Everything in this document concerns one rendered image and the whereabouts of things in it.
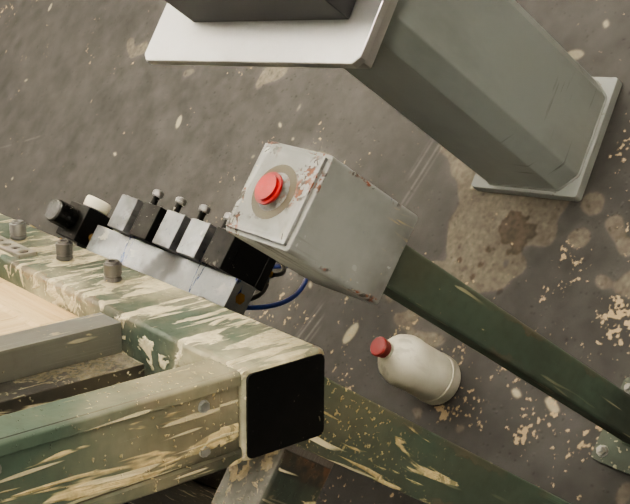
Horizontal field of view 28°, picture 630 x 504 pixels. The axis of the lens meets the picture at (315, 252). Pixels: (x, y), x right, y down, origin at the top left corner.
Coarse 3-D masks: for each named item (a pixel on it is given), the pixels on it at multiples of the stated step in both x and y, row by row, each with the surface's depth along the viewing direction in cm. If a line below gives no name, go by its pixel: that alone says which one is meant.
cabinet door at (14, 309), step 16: (0, 288) 175; (16, 288) 175; (0, 304) 168; (16, 304) 169; (32, 304) 169; (48, 304) 169; (0, 320) 163; (16, 320) 163; (32, 320) 162; (48, 320) 162; (64, 320) 162
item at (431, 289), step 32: (416, 256) 155; (416, 288) 157; (448, 288) 161; (448, 320) 162; (480, 320) 166; (512, 320) 170; (480, 352) 175; (512, 352) 172; (544, 352) 177; (544, 384) 179; (576, 384) 183; (608, 384) 189; (608, 416) 191
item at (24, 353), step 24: (0, 336) 150; (24, 336) 150; (48, 336) 150; (72, 336) 151; (96, 336) 154; (120, 336) 156; (0, 360) 146; (24, 360) 148; (48, 360) 150; (72, 360) 152
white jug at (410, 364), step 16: (400, 336) 227; (384, 352) 222; (400, 352) 224; (416, 352) 224; (432, 352) 228; (384, 368) 225; (400, 368) 224; (416, 368) 224; (432, 368) 227; (448, 368) 230; (400, 384) 226; (416, 384) 226; (432, 384) 228; (448, 384) 230; (432, 400) 232
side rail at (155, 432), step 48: (144, 384) 133; (192, 384) 133; (240, 384) 137; (0, 432) 121; (48, 432) 122; (96, 432) 127; (144, 432) 131; (192, 432) 135; (0, 480) 121; (48, 480) 124; (96, 480) 128; (144, 480) 132
